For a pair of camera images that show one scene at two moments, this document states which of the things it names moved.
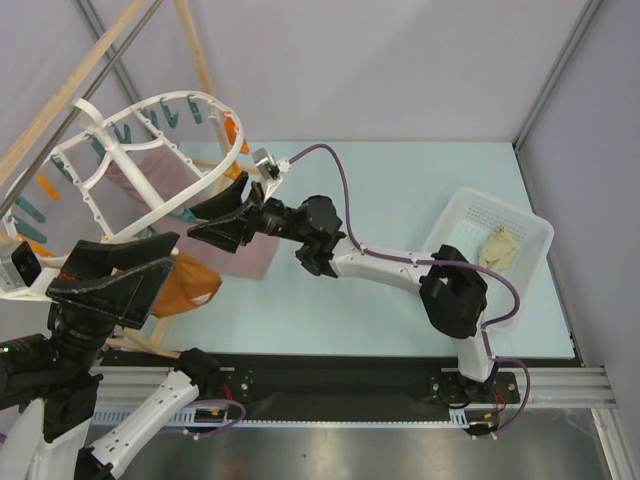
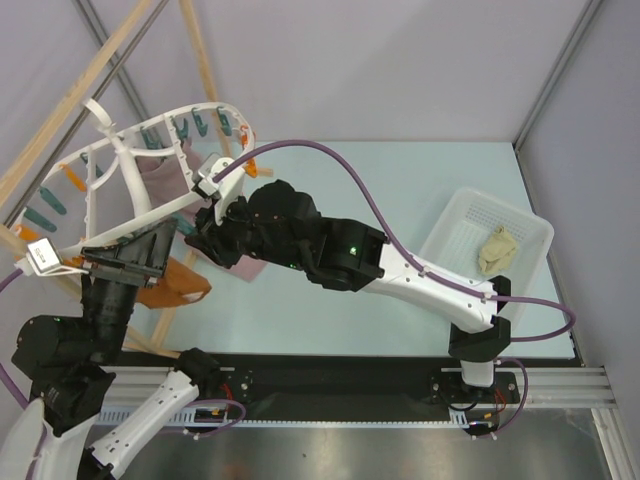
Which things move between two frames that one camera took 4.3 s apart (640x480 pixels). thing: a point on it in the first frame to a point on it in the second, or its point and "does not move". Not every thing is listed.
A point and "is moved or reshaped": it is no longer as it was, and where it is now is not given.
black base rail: (344, 387) does not move
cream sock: (497, 252) does not move
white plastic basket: (490, 231) does not move
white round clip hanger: (118, 179) is moved or reshaped
